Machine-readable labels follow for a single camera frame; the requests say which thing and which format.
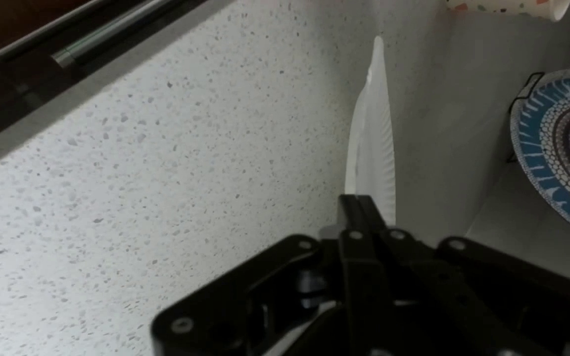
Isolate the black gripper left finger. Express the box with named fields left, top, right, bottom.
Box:
left=339, top=195, right=404, bottom=356

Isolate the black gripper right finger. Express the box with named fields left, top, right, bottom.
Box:
left=362, top=195, right=536, bottom=356

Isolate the white paper plate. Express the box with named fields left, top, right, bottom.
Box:
left=344, top=35, right=398, bottom=225

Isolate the terrazzo patterned paper cup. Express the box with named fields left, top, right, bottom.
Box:
left=443, top=0, right=570, bottom=21

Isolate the blue patterned decorative plate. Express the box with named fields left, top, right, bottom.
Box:
left=511, top=69, right=570, bottom=223

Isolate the black plate stand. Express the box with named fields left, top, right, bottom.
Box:
left=505, top=71, right=546, bottom=164

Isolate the dark lower drawer cabinet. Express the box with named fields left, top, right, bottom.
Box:
left=0, top=0, right=234, bottom=132

